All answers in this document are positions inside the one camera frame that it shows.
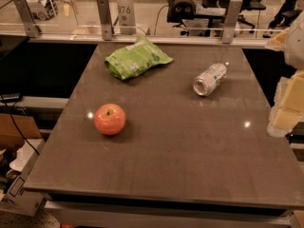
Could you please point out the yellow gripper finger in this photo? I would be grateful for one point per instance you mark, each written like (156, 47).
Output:
(288, 109)
(277, 43)

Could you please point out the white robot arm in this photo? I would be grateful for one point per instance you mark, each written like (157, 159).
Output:
(294, 44)

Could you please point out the green snack bag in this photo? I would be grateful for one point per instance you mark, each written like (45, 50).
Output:
(134, 60)

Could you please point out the numbered sign plate 376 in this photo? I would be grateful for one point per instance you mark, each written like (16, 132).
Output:
(126, 15)

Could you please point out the red apple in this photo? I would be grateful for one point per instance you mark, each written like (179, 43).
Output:
(109, 119)

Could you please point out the white equipment box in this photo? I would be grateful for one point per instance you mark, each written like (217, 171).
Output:
(43, 9)

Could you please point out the cardboard box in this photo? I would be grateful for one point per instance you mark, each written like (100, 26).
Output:
(21, 144)

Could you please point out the right metal bracket post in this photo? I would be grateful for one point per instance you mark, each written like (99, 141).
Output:
(230, 22)

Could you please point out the metal bracket post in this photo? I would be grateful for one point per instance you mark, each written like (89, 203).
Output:
(230, 22)
(105, 19)
(31, 29)

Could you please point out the middle metal bracket post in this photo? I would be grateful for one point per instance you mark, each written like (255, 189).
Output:
(105, 19)

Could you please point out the left metal bracket post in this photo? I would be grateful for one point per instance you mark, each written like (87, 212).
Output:
(31, 29)

